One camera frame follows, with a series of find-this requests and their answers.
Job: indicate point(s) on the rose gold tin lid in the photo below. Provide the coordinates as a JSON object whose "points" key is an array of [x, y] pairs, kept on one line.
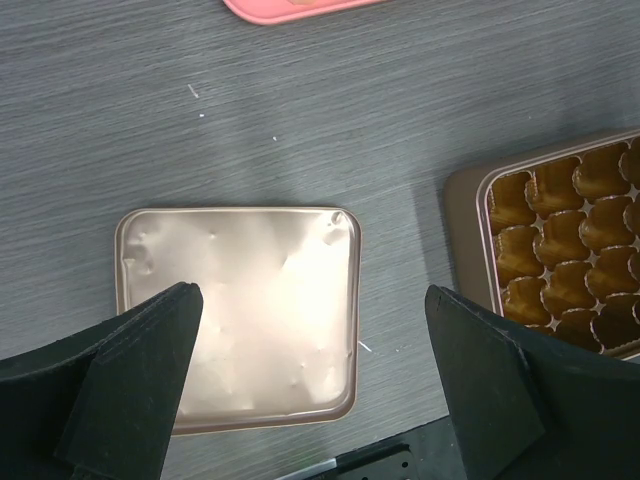
{"points": [[278, 336]]}

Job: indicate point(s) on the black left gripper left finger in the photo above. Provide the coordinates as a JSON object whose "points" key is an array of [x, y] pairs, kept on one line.
{"points": [[101, 403]]}

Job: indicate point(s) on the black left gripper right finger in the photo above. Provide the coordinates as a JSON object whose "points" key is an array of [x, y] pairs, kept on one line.
{"points": [[525, 405]]}

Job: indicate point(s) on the pink plastic tray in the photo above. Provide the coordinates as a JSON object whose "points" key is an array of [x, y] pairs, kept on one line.
{"points": [[273, 12]]}

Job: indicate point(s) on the gold chocolate box with tray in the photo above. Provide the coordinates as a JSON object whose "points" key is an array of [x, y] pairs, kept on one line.
{"points": [[550, 240]]}

